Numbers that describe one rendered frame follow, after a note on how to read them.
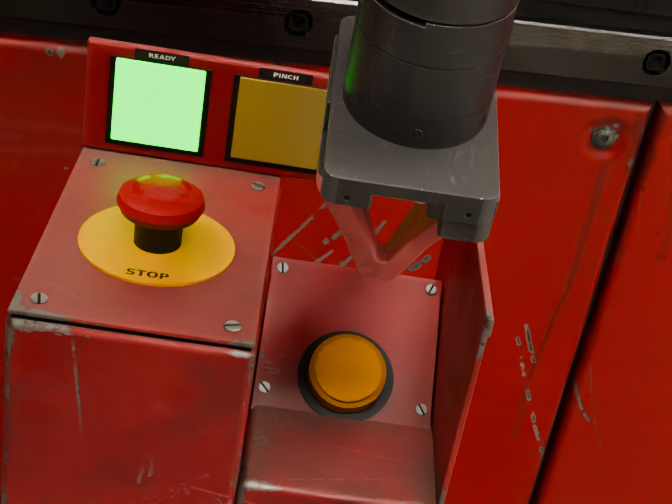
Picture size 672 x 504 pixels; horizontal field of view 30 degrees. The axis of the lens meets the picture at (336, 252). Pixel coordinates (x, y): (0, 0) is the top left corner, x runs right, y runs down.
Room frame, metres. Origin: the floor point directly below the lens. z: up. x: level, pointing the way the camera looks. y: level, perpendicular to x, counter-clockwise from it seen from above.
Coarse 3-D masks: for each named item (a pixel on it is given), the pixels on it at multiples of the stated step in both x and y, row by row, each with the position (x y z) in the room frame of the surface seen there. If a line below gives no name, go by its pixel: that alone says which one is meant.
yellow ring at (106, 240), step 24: (96, 216) 0.51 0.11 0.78; (120, 216) 0.51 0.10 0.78; (96, 240) 0.49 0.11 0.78; (120, 240) 0.49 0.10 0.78; (192, 240) 0.50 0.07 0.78; (216, 240) 0.50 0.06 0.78; (96, 264) 0.47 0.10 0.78; (120, 264) 0.47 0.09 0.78; (144, 264) 0.47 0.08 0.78; (168, 264) 0.48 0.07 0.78; (192, 264) 0.48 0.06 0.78; (216, 264) 0.48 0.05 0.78
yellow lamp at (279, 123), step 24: (240, 96) 0.58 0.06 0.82; (264, 96) 0.58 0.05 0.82; (288, 96) 0.58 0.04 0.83; (312, 96) 0.58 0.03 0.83; (240, 120) 0.58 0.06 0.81; (264, 120) 0.58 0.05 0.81; (288, 120) 0.58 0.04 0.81; (312, 120) 0.58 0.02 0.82; (240, 144) 0.58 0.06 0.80; (264, 144) 0.58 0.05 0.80; (288, 144) 0.58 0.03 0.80; (312, 144) 0.58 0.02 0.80; (312, 168) 0.58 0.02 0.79
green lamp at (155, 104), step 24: (120, 72) 0.57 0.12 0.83; (144, 72) 0.57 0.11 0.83; (168, 72) 0.57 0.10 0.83; (192, 72) 0.58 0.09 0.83; (120, 96) 0.57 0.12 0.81; (144, 96) 0.57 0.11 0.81; (168, 96) 0.57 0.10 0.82; (192, 96) 0.58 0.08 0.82; (120, 120) 0.57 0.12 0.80; (144, 120) 0.57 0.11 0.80; (168, 120) 0.57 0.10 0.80; (192, 120) 0.58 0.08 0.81; (168, 144) 0.57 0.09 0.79; (192, 144) 0.58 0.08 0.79
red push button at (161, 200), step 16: (144, 176) 0.50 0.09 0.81; (160, 176) 0.50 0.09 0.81; (128, 192) 0.49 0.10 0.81; (144, 192) 0.49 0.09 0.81; (160, 192) 0.49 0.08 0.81; (176, 192) 0.49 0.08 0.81; (192, 192) 0.49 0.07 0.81; (128, 208) 0.48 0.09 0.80; (144, 208) 0.48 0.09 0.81; (160, 208) 0.48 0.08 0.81; (176, 208) 0.48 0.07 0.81; (192, 208) 0.48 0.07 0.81; (144, 224) 0.47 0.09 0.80; (160, 224) 0.47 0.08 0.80; (176, 224) 0.48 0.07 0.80; (144, 240) 0.48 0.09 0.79; (160, 240) 0.48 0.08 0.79; (176, 240) 0.49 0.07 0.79
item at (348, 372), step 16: (336, 336) 0.51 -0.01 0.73; (352, 336) 0.51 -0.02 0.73; (320, 352) 0.50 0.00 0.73; (336, 352) 0.50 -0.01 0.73; (352, 352) 0.50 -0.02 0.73; (368, 352) 0.51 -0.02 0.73; (320, 368) 0.50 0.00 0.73; (336, 368) 0.50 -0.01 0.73; (352, 368) 0.50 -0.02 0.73; (368, 368) 0.50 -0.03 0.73; (384, 368) 0.50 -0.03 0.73; (320, 384) 0.49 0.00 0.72; (336, 384) 0.49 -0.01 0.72; (352, 384) 0.49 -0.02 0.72; (368, 384) 0.49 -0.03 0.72; (320, 400) 0.49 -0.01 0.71; (336, 400) 0.49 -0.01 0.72; (352, 400) 0.48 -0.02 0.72; (368, 400) 0.49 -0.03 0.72
